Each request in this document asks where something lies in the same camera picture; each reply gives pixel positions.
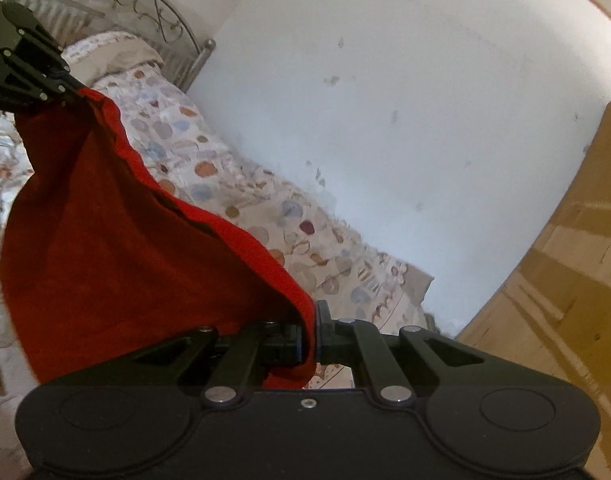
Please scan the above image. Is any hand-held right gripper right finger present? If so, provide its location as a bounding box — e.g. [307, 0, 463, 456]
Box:
[316, 300, 506, 407]

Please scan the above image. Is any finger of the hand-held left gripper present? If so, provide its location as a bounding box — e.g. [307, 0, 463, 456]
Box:
[0, 42, 81, 108]
[2, 2, 83, 96]

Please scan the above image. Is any beige cloth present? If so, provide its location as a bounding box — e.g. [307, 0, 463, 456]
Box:
[403, 262, 436, 306]

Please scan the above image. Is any plywood panel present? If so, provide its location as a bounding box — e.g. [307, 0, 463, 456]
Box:
[458, 0, 611, 480]

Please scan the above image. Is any red knit sweater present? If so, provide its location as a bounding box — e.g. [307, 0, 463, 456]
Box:
[0, 87, 319, 391]

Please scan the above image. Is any metal bed headboard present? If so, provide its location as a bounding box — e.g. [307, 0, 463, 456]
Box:
[12, 0, 217, 93]

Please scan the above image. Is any patterned pillow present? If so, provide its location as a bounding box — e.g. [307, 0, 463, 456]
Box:
[60, 31, 166, 81]

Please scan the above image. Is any patterned duvet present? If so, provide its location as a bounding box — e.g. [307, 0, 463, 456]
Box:
[0, 67, 436, 480]

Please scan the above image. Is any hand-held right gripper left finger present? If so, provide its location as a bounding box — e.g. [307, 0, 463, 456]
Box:
[100, 321, 304, 407]

